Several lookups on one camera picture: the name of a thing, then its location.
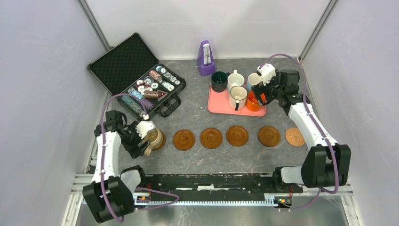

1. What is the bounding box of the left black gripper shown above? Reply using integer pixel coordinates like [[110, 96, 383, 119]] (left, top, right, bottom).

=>
[[120, 121, 151, 159]]

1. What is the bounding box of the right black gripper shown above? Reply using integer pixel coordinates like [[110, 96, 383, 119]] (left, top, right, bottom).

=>
[[251, 70, 284, 106]]

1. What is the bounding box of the beige ceramic mug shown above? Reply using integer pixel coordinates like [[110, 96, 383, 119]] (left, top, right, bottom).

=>
[[144, 129, 165, 156]]

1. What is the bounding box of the wooden coaster one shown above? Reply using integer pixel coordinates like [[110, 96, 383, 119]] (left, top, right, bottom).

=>
[[152, 129, 166, 150]]

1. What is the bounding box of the orange mug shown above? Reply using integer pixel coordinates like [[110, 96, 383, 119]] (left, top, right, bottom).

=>
[[246, 91, 266, 112]]

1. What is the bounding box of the woven rattan coaster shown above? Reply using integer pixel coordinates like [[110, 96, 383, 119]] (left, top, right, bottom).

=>
[[285, 128, 305, 146]]

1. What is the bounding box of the wooden coaster five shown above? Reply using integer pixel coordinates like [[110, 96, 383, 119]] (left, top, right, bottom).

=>
[[257, 126, 281, 147]]

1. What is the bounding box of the wooden coaster three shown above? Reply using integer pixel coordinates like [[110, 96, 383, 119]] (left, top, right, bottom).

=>
[[173, 129, 195, 151]]

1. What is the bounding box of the wooden coaster four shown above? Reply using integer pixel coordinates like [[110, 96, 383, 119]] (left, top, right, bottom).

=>
[[226, 125, 249, 147]]

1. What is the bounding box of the pink tray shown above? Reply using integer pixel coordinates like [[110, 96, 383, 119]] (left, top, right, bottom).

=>
[[207, 84, 267, 117]]

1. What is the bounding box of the wooden coaster two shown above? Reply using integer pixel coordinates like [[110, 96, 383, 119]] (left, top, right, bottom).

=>
[[200, 128, 223, 149]]

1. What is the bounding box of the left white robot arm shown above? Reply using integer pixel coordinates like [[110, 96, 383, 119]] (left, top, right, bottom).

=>
[[82, 110, 156, 223]]

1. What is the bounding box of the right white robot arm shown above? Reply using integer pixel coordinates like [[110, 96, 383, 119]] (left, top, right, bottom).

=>
[[251, 64, 351, 192]]

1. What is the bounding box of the light blue mug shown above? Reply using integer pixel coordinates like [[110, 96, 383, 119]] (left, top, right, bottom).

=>
[[246, 73, 263, 93]]

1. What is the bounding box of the white mug black rim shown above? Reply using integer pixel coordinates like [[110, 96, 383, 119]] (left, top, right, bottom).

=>
[[229, 86, 248, 111]]

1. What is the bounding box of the dark green mug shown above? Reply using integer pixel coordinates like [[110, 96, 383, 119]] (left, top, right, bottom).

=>
[[211, 71, 228, 93]]

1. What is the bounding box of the black poker chip case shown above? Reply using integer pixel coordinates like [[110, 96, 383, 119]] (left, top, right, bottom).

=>
[[88, 33, 186, 119]]

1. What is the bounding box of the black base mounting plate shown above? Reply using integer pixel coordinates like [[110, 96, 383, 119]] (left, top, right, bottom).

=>
[[138, 173, 303, 202]]

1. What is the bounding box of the purple metronome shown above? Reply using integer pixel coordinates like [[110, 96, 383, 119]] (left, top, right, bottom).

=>
[[197, 40, 216, 76]]

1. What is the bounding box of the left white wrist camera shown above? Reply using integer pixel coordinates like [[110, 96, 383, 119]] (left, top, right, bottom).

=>
[[136, 121, 156, 139]]

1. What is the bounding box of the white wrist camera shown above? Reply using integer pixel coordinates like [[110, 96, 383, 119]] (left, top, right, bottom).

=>
[[136, 121, 156, 139], [257, 64, 276, 85]]

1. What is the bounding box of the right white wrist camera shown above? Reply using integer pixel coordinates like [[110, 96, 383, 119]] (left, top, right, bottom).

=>
[[257, 64, 276, 85]]

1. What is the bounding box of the aluminium frame rail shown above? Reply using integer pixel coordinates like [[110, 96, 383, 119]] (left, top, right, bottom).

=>
[[71, 174, 354, 207]]

